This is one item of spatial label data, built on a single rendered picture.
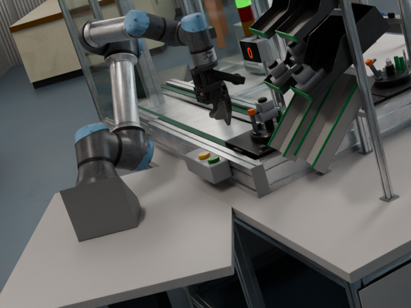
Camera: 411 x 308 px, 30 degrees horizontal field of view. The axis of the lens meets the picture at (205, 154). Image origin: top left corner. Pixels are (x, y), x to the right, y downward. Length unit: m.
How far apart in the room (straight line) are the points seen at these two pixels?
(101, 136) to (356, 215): 0.87
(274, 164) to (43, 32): 7.35
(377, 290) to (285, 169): 0.61
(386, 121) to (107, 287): 1.05
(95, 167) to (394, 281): 1.00
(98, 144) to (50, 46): 7.10
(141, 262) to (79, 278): 0.18
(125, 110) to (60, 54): 6.95
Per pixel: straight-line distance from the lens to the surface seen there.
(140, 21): 2.33
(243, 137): 2.56
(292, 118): 2.29
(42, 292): 2.25
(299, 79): 2.02
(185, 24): 2.32
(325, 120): 2.17
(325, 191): 2.27
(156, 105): 3.46
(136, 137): 2.55
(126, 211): 2.40
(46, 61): 9.59
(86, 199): 2.40
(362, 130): 2.45
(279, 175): 2.36
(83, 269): 2.28
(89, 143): 2.46
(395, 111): 2.57
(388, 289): 1.93
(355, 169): 2.37
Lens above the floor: 1.79
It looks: 19 degrees down
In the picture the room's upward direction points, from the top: 17 degrees counter-clockwise
